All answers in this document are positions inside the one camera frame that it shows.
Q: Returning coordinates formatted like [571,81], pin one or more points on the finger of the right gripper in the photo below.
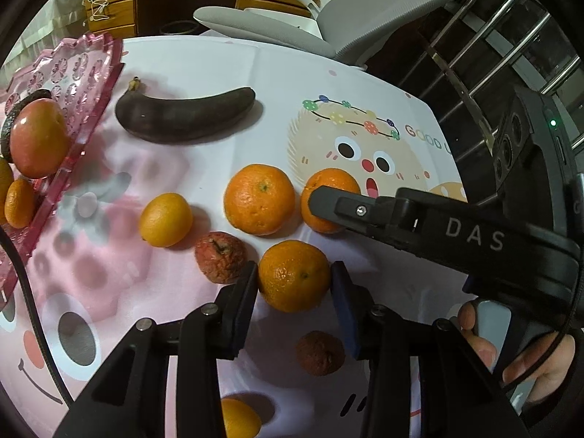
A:
[379,218]

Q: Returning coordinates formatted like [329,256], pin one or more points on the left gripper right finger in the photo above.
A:
[353,306]

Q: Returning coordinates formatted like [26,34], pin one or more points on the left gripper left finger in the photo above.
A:
[236,304]

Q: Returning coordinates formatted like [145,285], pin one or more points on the red lychee back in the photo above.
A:
[220,257]

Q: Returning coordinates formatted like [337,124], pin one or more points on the red lychee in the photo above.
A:
[319,353]
[220,257]

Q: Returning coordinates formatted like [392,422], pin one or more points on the red lychee front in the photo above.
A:
[319,353]

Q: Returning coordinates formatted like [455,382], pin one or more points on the small yellow-orange kumquat back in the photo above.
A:
[165,220]

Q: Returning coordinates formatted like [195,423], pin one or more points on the small yellow-orange kumquat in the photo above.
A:
[240,420]
[165,220]

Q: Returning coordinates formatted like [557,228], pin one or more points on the small yellow-orange kumquat front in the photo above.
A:
[240,420]

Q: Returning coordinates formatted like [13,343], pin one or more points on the large orange mandarin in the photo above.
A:
[20,202]

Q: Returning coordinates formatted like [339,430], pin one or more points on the dark avocado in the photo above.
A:
[11,118]

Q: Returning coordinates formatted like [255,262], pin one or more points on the person right hand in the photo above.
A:
[547,378]

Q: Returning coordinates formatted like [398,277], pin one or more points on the cartoon printed bedsheet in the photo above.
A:
[93,276]

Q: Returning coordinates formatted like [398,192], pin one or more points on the blackened overripe banana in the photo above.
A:
[177,121]

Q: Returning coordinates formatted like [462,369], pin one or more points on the grey office chair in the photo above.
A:
[348,31]

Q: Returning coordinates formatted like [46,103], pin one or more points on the pink plastic fruit tray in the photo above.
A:
[80,75]

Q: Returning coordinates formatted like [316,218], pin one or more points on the metal bed rail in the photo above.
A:
[471,54]

